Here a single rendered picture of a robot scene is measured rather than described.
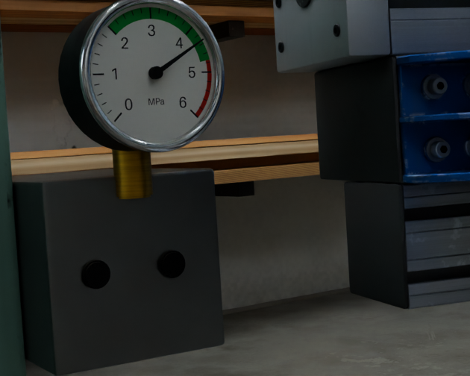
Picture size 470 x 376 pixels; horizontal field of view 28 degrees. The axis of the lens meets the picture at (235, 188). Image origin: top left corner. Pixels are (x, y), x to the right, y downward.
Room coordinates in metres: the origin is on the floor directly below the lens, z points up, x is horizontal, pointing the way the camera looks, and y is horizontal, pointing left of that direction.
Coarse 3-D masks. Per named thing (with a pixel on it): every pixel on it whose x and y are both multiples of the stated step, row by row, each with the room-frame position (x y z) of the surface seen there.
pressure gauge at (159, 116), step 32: (128, 0) 0.36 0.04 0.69; (160, 0) 0.37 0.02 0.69; (96, 32) 0.36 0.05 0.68; (128, 32) 0.37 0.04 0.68; (160, 32) 0.37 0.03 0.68; (192, 32) 0.38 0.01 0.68; (64, 64) 0.37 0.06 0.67; (96, 64) 0.36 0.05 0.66; (128, 64) 0.37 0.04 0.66; (160, 64) 0.37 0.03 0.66; (192, 64) 0.38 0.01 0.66; (64, 96) 0.38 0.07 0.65; (96, 96) 0.36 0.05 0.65; (128, 96) 0.37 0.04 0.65; (160, 96) 0.37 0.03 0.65; (192, 96) 0.38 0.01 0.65; (96, 128) 0.37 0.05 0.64; (128, 128) 0.37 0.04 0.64; (160, 128) 0.37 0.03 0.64; (192, 128) 0.38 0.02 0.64; (128, 160) 0.39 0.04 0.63; (128, 192) 0.39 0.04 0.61
